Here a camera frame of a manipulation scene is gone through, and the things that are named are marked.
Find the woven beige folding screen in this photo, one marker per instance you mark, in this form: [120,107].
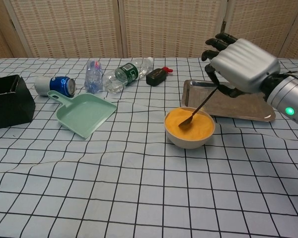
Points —
[169,27]

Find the blue and white soda can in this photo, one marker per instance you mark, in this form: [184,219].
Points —
[59,84]

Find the orange powder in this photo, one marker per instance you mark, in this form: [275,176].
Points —
[201,126]

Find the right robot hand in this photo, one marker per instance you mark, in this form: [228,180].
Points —
[245,64]

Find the clear green-label water bottle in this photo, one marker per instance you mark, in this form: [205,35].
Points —
[129,73]

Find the green plastic dustpan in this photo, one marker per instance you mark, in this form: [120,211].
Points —
[87,116]

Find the black spoon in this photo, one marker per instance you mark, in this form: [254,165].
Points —
[186,122]

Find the stainless steel tray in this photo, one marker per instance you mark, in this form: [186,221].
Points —
[238,106]

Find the black square box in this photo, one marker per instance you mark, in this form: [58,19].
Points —
[12,109]

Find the black red-capped sauce bottle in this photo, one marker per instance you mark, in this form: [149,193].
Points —
[155,77]

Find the checkered light blue tablecloth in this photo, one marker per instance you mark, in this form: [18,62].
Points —
[139,186]

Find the small clear pink-label bottle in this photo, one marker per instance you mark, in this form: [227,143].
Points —
[93,79]

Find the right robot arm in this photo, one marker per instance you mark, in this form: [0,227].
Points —
[288,94]

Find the white bowl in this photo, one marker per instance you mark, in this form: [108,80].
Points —
[188,143]

